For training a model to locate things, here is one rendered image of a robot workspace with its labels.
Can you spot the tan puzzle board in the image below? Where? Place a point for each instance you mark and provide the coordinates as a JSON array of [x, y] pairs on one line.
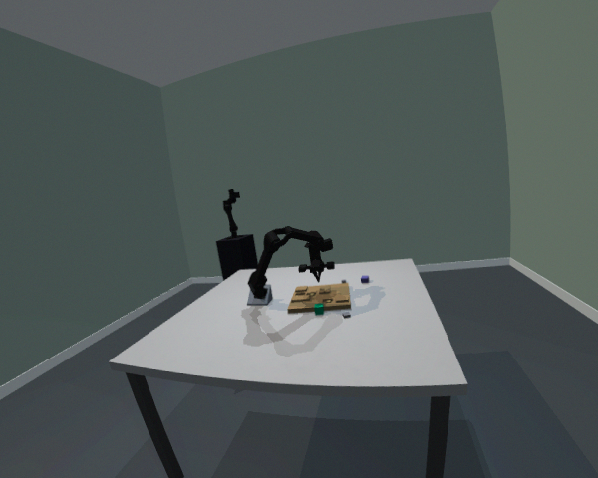
[[303, 302]]

